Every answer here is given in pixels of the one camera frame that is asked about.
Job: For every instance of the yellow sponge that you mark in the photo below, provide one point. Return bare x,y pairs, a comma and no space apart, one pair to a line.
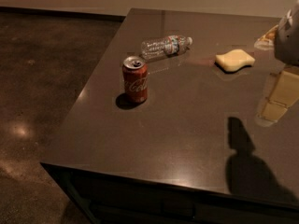
234,60

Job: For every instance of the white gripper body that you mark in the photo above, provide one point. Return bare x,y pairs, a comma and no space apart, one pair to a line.
288,41

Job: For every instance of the red coke can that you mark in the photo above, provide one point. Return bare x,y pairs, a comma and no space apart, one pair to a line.
135,75

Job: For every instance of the snack bag at table edge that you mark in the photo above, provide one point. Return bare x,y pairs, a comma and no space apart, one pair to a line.
266,41

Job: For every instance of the dark cabinet drawer front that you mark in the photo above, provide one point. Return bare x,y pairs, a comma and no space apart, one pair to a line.
109,199

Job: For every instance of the clear plastic water bottle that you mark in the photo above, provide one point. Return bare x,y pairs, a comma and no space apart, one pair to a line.
166,46

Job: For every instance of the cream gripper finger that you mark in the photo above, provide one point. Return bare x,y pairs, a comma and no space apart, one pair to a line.
280,93

